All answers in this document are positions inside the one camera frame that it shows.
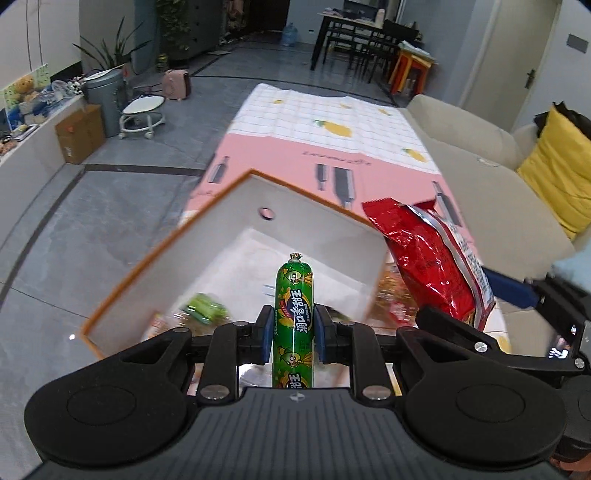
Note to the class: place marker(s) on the brown cardboard box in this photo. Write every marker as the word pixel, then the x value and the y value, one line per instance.
pixel 78 136

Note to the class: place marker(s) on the beige sofa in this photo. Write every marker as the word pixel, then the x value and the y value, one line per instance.
pixel 485 194

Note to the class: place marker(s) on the light blue cushion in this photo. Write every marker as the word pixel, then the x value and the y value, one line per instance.
pixel 575 272

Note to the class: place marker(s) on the green sausage stick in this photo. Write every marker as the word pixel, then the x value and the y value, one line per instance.
pixel 293 323

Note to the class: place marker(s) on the pink heater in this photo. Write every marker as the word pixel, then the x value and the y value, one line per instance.
pixel 176 85

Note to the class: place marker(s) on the printed checked tablecloth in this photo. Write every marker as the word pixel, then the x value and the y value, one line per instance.
pixel 323 134

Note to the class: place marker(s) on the dark teal cabinet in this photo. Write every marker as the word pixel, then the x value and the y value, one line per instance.
pixel 207 27

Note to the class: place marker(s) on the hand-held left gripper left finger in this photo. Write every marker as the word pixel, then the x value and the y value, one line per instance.
pixel 265 334

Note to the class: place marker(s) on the black dining chair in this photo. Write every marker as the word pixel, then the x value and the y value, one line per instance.
pixel 392 46
pixel 346 44

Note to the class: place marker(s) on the white door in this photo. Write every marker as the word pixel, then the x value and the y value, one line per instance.
pixel 521 46

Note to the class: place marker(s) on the blue water bottle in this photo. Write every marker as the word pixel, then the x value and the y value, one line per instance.
pixel 290 36

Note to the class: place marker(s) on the white wheeled stool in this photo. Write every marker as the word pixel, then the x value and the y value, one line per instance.
pixel 141 110

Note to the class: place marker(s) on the white storage box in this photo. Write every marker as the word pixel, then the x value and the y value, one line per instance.
pixel 323 249

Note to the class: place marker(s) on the clear green snack packet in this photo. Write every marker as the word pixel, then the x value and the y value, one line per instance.
pixel 203 307

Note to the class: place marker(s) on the grey wall panel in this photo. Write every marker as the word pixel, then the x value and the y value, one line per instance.
pixel 578 44

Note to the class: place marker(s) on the potted plant long leaves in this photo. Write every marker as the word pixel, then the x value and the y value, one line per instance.
pixel 111 50

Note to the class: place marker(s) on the black dining table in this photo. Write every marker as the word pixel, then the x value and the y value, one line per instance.
pixel 341 18

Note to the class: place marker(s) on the brown snack packet red label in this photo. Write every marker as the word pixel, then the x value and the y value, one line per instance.
pixel 397 300

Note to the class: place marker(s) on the stack of papers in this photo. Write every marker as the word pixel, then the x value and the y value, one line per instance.
pixel 418 50

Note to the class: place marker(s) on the orange stool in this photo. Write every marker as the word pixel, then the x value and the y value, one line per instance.
pixel 406 69

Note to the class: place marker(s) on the plush bear picture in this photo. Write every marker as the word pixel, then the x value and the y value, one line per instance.
pixel 25 92

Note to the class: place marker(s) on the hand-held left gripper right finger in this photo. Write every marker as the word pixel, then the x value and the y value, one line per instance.
pixel 322 334

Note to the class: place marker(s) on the dark cloth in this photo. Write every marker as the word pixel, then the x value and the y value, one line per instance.
pixel 547 120

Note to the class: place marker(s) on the yellow cushion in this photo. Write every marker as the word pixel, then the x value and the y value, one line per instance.
pixel 558 175

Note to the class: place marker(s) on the white low cabinet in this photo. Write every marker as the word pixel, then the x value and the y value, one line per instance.
pixel 27 157

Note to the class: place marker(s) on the grey bin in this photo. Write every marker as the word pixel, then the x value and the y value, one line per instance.
pixel 104 101

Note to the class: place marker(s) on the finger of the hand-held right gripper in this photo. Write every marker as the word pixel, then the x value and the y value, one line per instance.
pixel 512 290
pixel 452 325

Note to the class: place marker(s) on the climbing green plant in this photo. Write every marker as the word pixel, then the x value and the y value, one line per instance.
pixel 173 23

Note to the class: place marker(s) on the clear plastic bags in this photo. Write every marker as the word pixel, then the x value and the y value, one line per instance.
pixel 64 88

